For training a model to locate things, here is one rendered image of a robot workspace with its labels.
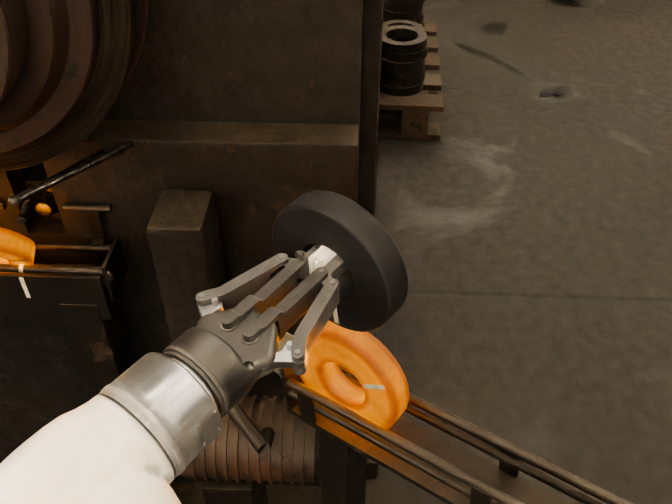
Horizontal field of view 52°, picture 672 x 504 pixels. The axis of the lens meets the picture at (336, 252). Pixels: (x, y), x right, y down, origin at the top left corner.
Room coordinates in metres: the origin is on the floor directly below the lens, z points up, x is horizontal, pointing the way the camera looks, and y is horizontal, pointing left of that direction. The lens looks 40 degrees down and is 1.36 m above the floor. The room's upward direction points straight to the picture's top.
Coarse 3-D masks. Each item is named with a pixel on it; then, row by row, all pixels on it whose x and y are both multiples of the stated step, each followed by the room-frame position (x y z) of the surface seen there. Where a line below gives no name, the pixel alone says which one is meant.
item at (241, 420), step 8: (232, 408) 0.60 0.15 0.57; (240, 408) 0.60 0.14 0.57; (232, 416) 0.59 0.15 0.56; (240, 416) 0.58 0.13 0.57; (240, 424) 0.57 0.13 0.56; (248, 424) 0.57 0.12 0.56; (248, 432) 0.56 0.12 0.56; (256, 432) 0.56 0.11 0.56; (264, 432) 0.57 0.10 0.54; (272, 432) 0.58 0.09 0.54; (248, 440) 0.55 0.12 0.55; (256, 440) 0.55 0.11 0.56; (264, 440) 0.55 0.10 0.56; (272, 440) 0.56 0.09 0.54; (256, 448) 0.54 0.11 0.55; (264, 448) 0.54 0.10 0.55
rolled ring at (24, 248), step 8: (0, 232) 0.72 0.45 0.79; (8, 232) 0.72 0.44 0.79; (16, 232) 0.73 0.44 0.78; (0, 240) 0.71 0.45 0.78; (8, 240) 0.72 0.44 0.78; (16, 240) 0.72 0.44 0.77; (24, 240) 0.74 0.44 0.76; (0, 248) 0.70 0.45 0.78; (8, 248) 0.71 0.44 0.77; (16, 248) 0.72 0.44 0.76; (24, 248) 0.73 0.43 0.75; (32, 248) 0.75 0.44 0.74; (0, 256) 0.71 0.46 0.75; (8, 256) 0.71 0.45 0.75; (16, 256) 0.71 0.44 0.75; (24, 256) 0.72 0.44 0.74; (32, 256) 0.74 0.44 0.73; (32, 264) 0.75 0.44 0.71; (8, 272) 0.77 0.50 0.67
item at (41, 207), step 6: (42, 192) 0.85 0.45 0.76; (48, 192) 0.86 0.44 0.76; (36, 198) 0.85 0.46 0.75; (42, 198) 0.85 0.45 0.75; (48, 198) 0.85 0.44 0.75; (54, 198) 0.85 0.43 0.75; (36, 204) 0.84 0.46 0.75; (42, 204) 0.84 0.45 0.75; (48, 204) 0.84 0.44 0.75; (54, 204) 0.85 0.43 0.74; (36, 210) 0.84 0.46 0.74; (42, 210) 0.84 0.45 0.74; (48, 210) 0.84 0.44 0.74; (54, 210) 0.84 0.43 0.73
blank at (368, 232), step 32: (320, 192) 0.54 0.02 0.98; (288, 224) 0.54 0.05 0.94; (320, 224) 0.51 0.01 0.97; (352, 224) 0.49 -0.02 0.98; (288, 256) 0.54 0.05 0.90; (352, 256) 0.49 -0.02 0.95; (384, 256) 0.48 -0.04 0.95; (352, 288) 0.51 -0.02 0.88; (384, 288) 0.46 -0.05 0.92; (352, 320) 0.49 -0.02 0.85; (384, 320) 0.47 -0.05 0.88
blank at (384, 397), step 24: (336, 336) 0.54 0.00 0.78; (360, 336) 0.54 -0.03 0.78; (312, 360) 0.56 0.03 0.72; (336, 360) 0.53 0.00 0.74; (360, 360) 0.51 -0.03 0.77; (384, 360) 0.51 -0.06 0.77; (312, 384) 0.56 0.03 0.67; (336, 384) 0.55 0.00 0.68; (384, 384) 0.49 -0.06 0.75; (360, 408) 0.51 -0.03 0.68; (384, 408) 0.49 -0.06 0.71
